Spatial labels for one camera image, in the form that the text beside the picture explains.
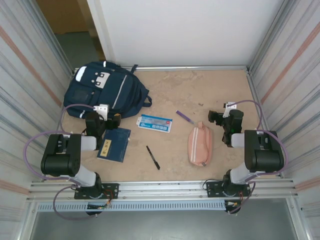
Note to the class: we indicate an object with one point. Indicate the navy blue book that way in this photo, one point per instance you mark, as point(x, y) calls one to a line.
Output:
point(115, 145)

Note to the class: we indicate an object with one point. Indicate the pink pencil case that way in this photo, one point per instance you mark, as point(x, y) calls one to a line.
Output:
point(200, 145)

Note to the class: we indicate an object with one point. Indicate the navy blue school backpack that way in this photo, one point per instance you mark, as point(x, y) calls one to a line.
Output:
point(105, 92)

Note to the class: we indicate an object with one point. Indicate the blue white ruler set package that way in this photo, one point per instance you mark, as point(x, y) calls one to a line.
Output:
point(155, 123)

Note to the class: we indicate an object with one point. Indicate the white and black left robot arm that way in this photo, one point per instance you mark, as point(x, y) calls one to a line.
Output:
point(60, 160)

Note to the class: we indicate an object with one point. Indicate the purple pen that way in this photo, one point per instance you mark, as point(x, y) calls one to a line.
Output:
point(185, 117)

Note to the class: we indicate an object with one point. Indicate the black marker pen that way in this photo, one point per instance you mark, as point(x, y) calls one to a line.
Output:
point(153, 157)

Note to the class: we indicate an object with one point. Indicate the brown wooden board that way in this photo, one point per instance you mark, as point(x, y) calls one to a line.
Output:
point(62, 15)

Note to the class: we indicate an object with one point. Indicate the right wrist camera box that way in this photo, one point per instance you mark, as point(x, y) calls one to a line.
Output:
point(228, 110)

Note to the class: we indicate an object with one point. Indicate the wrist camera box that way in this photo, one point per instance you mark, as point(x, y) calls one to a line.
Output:
point(228, 110)
point(102, 110)

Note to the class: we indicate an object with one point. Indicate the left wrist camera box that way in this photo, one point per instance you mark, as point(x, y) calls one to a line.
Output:
point(102, 110)

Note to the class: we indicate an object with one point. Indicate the thin aluminium table edge rail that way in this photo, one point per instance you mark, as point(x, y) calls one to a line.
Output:
point(187, 67)

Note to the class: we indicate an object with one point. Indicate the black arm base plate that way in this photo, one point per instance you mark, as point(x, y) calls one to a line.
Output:
point(111, 190)
point(212, 188)

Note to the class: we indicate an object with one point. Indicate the long aluminium rail frame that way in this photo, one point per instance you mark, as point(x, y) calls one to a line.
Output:
point(162, 190)

